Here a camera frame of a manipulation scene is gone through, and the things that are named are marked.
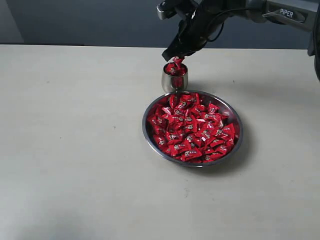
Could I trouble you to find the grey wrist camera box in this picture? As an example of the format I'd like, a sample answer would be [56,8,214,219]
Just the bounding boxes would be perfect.
[156,0,198,20]

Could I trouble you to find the red wrapped candy top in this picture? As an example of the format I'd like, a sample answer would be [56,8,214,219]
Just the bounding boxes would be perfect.
[180,93,200,105]

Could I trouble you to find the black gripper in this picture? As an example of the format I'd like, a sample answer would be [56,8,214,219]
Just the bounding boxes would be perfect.
[161,0,225,62]

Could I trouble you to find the stainless steel cup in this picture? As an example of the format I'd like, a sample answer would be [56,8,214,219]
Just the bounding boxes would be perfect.
[161,63,189,93]

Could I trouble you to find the red candy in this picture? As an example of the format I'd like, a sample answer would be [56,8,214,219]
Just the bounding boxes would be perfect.
[180,93,200,105]
[164,62,177,76]
[219,123,236,141]
[177,68,187,76]
[172,56,185,71]
[180,147,202,162]
[147,115,168,129]

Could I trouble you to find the steel bowl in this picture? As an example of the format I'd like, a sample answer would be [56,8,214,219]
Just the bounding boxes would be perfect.
[142,90,244,168]

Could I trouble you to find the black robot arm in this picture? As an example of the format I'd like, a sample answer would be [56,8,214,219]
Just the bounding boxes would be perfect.
[156,0,320,76]

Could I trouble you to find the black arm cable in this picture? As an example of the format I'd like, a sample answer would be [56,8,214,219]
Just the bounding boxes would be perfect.
[204,8,251,43]

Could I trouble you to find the red wrapped candy front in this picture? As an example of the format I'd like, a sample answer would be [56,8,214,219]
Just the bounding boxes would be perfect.
[180,147,202,162]

